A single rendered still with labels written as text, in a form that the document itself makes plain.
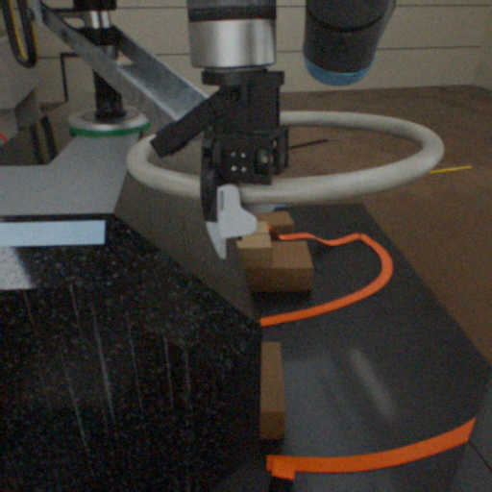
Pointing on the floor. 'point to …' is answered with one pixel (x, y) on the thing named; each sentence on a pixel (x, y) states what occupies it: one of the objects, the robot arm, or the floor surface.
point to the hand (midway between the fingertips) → (226, 238)
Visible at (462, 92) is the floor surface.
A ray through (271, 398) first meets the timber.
